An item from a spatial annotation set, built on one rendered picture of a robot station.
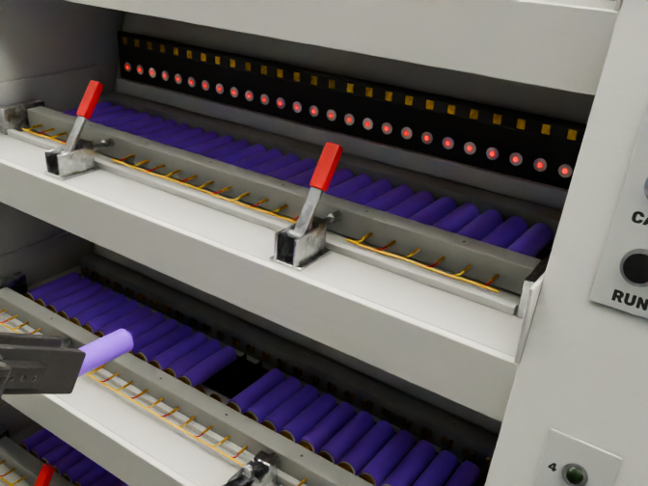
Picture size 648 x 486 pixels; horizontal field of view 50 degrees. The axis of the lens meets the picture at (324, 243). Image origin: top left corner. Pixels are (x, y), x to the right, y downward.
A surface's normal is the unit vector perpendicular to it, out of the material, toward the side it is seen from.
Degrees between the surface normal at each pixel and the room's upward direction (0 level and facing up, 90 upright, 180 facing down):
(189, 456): 15
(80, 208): 105
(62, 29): 90
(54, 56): 90
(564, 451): 90
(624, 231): 90
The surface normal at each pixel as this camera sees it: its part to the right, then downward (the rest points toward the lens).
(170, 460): 0.05, -0.90
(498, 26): -0.58, 0.33
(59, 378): 0.80, 0.29
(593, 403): -0.54, 0.08
